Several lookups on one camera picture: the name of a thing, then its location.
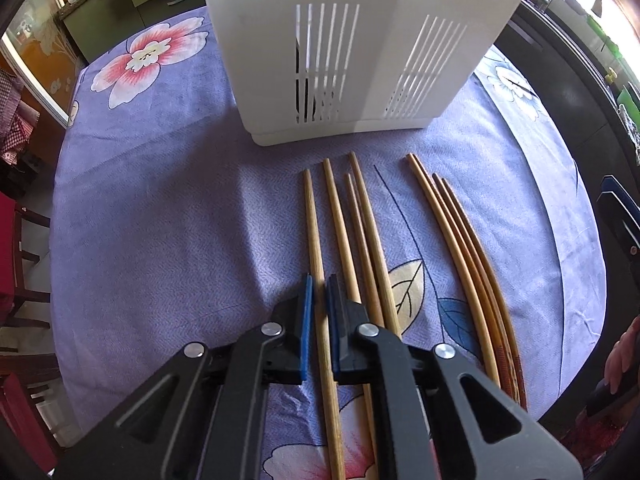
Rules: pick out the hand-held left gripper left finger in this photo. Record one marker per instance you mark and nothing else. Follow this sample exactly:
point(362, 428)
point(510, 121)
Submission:
point(306, 325)

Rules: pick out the person's right hand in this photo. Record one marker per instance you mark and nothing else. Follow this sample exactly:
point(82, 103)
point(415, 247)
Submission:
point(620, 355)

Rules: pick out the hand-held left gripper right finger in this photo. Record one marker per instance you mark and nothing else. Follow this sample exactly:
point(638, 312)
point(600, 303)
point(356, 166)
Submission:
point(334, 330)

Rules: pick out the purple floral tablecloth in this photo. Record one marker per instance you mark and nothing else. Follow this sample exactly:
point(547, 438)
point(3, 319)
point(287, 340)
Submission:
point(175, 210)

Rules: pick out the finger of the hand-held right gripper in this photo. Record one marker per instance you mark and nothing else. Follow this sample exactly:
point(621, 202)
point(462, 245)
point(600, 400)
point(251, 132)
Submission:
point(617, 220)

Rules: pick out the white slotted utensil holder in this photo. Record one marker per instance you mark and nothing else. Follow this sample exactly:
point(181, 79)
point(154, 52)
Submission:
point(380, 35)

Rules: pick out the red checkered apron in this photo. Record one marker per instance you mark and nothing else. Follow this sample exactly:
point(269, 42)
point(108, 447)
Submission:
point(12, 115)

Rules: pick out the green base cabinets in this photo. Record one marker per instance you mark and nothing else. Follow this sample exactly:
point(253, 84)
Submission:
point(110, 15)

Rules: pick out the glass sliding door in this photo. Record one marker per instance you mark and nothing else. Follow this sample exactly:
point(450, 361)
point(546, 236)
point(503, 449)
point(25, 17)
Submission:
point(40, 65)

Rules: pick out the red covered wooden chair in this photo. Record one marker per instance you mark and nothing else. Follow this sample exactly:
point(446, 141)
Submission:
point(7, 260)

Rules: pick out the dark sink cabinets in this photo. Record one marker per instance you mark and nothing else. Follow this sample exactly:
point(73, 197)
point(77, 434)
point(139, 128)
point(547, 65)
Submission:
point(560, 70)

